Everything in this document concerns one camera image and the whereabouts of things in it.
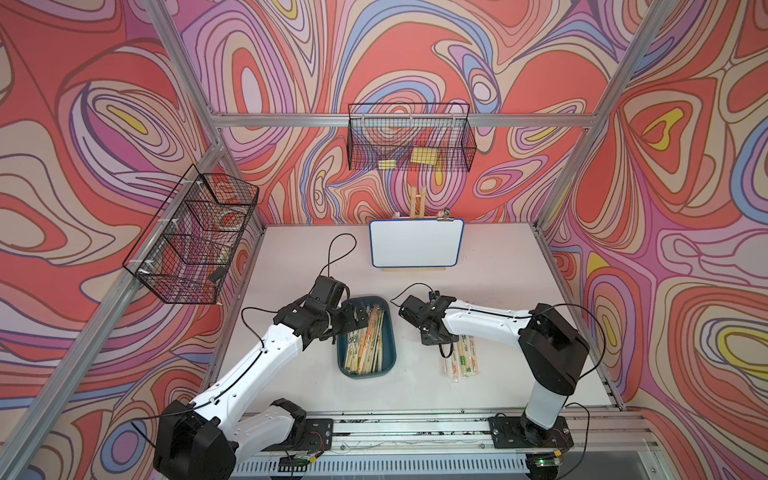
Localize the panda print chopstick pack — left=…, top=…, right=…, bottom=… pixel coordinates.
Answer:
left=462, top=335, right=473, bottom=378

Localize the red print chopstick pack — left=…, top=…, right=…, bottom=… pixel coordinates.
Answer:
left=467, top=336, right=479, bottom=375

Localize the yellow note large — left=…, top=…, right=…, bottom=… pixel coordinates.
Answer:
left=410, top=147, right=439, bottom=165

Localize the metal binder clip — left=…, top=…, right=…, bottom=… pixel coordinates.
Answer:
left=437, top=209, right=453, bottom=221

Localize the green label chopstick pack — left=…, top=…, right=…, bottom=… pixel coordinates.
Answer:
left=456, top=338, right=468, bottom=378

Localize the white board blue frame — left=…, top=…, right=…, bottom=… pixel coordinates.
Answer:
left=369, top=218, right=465, bottom=269

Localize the wooden easel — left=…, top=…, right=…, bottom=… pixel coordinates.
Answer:
left=393, top=185, right=427, bottom=219

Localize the teal storage box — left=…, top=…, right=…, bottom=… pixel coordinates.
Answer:
left=336, top=296, right=397, bottom=379

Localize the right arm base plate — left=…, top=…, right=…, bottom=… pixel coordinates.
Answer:
left=488, top=413, right=574, bottom=452

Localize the black wire basket left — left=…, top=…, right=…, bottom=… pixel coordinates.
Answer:
left=122, top=166, right=260, bottom=305

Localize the black wire basket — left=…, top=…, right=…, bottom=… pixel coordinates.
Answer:
left=122, top=166, right=260, bottom=305
left=347, top=101, right=477, bottom=172

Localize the black wire basket back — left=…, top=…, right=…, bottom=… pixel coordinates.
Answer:
left=347, top=101, right=477, bottom=172

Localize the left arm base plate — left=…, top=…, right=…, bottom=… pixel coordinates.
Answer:
left=265, top=418, right=334, bottom=453

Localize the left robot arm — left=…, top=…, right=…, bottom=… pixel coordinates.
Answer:
left=153, top=275, right=366, bottom=479

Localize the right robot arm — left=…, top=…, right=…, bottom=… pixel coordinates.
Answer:
left=398, top=293, right=590, bottom=433

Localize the yellow note small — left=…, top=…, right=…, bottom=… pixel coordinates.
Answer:
left=377, top=159, right=397, bottom=170

